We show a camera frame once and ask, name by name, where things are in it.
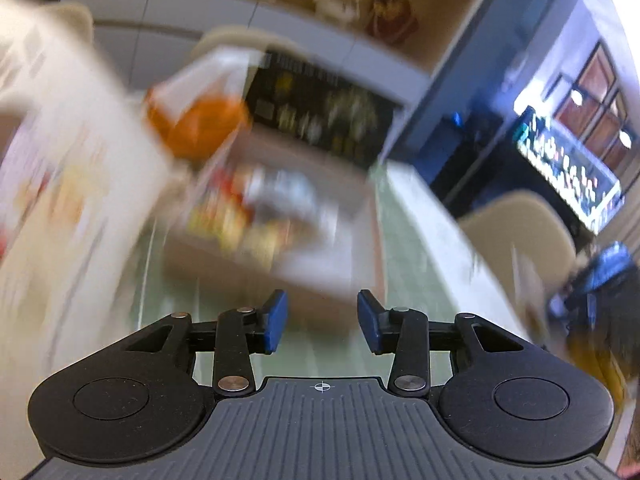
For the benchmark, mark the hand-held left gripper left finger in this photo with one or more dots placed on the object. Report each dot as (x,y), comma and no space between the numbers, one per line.
(276,320)

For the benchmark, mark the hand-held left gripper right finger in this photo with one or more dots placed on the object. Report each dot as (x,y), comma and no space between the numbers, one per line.
(367,320)

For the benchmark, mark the pink cardboard box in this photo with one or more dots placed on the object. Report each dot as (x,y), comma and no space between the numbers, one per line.
(320,275)

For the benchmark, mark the orange tissue pack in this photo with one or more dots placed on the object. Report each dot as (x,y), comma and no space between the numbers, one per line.
(200,120)

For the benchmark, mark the black snack bag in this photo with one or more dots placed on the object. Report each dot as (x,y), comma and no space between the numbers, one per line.
(325,105)

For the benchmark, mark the blue bag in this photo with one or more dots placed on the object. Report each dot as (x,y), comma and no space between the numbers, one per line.
(600,270)

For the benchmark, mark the white cartoon print food cover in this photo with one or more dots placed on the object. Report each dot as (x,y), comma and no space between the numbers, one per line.
(75,160)

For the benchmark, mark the large red gold figurine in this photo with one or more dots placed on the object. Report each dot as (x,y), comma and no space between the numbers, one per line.
(392,15)

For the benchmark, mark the wooden wall shelf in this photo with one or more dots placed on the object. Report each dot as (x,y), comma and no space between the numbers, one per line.
(280,15)

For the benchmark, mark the wooden frame window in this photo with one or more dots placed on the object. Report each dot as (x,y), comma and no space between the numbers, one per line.
(600,100)

